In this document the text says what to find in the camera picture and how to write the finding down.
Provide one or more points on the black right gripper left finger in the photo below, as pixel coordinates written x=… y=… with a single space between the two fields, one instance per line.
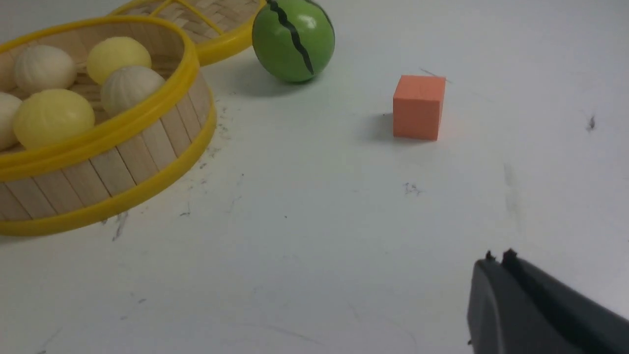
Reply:
x=502 y=318

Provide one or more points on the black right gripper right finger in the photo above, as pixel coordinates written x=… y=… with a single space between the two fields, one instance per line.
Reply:
x=584 y=323

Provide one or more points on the white bun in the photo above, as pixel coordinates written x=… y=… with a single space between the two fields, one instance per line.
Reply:
x=127 y=87
x=9 y=105
x=44 y=67

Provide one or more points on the yellow bun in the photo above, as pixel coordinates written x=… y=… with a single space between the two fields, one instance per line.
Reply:
x=52 y=116
x=114 y=53

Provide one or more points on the white bun bottom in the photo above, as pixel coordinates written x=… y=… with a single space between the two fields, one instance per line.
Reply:
x=9 y=105

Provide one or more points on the woven bamboo steamer lid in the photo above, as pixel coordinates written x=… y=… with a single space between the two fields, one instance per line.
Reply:
x=220 y=28

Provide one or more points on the bamboo steamer tray yellow rim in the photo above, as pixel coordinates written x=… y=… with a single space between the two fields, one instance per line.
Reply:
x=124 y=160

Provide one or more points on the orange foam cube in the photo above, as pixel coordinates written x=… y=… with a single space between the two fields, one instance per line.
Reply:
x=417 y=107

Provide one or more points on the green toy watermelon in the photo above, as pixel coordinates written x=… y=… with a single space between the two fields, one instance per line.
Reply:
x=294 y=40

